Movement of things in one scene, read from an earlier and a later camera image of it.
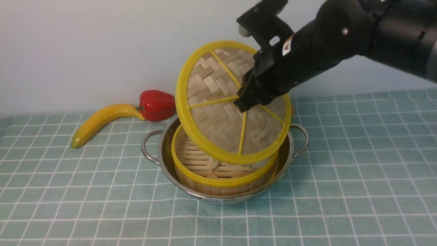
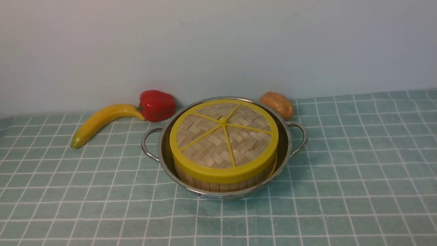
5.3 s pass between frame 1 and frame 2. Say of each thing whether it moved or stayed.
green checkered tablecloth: stayed
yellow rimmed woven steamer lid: moved
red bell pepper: stayed
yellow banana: stayed
